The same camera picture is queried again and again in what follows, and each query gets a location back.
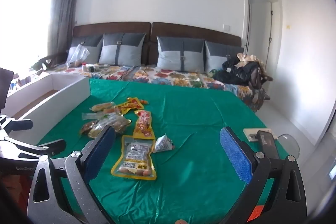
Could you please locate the black clothing pile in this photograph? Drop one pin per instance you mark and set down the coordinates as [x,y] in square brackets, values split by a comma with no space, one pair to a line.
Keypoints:
[236,71]

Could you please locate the white wall switch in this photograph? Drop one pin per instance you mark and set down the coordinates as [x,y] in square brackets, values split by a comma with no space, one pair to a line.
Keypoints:
[226,27]

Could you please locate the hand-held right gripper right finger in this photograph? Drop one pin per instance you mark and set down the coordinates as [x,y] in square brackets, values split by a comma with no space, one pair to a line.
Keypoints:
[236,153]

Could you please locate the small sausage pack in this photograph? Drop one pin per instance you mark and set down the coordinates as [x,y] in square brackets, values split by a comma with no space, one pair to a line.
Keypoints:
[101,107]

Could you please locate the small white snack packet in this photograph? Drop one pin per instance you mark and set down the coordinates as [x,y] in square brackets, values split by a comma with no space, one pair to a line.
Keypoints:
[162,144]

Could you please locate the black rectangular device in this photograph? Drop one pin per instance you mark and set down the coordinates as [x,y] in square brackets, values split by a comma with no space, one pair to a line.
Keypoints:
[267,145]

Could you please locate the brown snack packet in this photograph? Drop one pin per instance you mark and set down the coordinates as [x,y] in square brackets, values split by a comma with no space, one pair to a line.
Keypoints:
[88,128]

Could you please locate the long clear snack packet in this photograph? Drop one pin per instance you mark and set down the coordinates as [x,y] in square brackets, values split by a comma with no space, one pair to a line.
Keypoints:
[90,116]

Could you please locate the white door frame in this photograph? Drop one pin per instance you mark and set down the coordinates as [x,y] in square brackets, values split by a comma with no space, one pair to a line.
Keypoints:
[246,24]

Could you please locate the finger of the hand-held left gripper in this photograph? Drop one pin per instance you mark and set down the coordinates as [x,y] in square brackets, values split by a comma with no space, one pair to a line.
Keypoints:
[53,145]
[21,125]

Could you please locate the grey two-tone pillow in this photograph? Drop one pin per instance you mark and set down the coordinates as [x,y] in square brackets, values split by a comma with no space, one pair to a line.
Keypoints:
[110,56]
[215,58]
[170,58]
[93,52]

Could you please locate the green satin cloth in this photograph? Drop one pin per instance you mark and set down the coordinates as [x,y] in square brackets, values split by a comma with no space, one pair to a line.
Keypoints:
[197,113]

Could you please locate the beige crumpled cloth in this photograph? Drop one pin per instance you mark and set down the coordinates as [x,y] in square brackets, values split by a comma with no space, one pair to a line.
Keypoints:
[246,57]

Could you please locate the green fabric item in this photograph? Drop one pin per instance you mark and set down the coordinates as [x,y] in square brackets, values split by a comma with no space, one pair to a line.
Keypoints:
[216,74]

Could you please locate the brown padded headboard panel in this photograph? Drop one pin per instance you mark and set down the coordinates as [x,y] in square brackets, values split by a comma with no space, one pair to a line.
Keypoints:
[113,27]
[197,32]

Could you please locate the red yellow snack packet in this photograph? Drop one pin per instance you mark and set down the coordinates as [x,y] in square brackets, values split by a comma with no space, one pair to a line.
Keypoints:
[143,125]

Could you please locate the small black white box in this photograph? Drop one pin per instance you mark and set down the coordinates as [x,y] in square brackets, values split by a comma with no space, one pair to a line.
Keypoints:
[91,68]

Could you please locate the brown bag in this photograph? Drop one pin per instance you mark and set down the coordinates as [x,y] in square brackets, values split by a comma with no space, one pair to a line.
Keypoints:
[256,77]

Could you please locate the orange packet with red label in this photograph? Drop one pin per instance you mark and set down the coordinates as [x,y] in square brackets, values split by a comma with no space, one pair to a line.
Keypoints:
[130,104]

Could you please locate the shiny clear green snack packet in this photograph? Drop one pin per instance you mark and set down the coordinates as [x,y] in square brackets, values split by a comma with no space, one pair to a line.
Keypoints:
[119,123]

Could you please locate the grey curtain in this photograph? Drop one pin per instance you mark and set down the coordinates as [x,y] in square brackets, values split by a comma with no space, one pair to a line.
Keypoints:
[63,3]

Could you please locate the white smartphone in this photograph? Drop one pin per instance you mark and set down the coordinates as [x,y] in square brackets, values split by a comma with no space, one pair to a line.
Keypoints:
[249,134]

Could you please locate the yellow sausage packet clear window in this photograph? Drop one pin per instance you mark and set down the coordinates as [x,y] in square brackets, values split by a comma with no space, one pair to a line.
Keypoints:
[134,161]

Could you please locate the small white bottle red cap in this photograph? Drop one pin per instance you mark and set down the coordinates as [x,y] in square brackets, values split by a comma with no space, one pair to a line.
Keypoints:
[84,67]

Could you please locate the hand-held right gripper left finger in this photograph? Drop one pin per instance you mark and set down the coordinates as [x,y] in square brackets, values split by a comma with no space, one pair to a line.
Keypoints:
[101,146]

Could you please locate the clear round object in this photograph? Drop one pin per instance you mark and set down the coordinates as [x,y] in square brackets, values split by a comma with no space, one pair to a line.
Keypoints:
[291,145]

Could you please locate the floral bedsheet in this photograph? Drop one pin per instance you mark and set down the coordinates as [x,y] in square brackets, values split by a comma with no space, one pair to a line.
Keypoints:
[168,74]

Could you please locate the clear plastic bag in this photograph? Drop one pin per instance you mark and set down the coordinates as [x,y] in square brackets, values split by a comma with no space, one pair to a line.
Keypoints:
[78,54]

